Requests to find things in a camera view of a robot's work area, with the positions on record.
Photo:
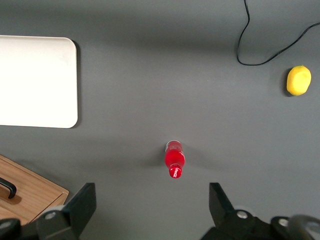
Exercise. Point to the red plastic bottle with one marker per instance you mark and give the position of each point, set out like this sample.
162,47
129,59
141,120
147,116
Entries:
175,157

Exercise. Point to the wooden drawer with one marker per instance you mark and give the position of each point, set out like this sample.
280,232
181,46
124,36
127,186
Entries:
37,190

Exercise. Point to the beige plastic tray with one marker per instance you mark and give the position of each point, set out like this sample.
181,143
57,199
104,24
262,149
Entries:
37,82

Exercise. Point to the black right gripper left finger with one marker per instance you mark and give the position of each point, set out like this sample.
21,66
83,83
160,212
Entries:
80,207

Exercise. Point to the oak wooden cabinet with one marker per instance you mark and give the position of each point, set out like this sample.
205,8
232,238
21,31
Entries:
47,206

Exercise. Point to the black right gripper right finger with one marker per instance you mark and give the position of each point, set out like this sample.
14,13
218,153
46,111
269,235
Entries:
220,207

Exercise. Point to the yellow lemon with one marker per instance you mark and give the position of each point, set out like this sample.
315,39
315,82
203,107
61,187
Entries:
298,81

